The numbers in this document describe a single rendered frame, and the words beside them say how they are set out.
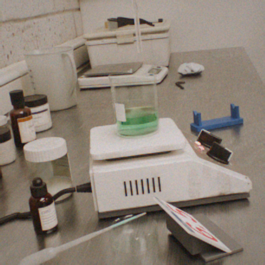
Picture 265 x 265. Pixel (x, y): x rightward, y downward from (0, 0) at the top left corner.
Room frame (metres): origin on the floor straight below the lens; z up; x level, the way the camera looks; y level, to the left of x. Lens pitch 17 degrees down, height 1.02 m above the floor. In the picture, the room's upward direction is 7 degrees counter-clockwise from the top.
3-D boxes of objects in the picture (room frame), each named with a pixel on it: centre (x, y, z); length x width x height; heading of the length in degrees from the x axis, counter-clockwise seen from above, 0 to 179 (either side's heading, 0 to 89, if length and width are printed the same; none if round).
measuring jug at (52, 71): (1.17, 0.18, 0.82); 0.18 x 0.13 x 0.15; 40
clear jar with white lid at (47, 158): (0.61, 0.12, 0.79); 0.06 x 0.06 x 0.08
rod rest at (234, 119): (0.85, -0.17, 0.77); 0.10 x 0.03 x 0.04; 103
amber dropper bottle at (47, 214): (0.51, 0.12, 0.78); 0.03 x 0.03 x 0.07
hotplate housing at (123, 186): (0.58, -0.03, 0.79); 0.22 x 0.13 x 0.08; 93
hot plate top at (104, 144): (0.58, 0.00, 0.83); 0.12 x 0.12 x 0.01; 3
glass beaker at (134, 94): (0.59, -0.01, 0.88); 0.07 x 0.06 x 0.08; 176
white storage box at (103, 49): (1.77, -0.04, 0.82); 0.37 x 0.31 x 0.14; 172
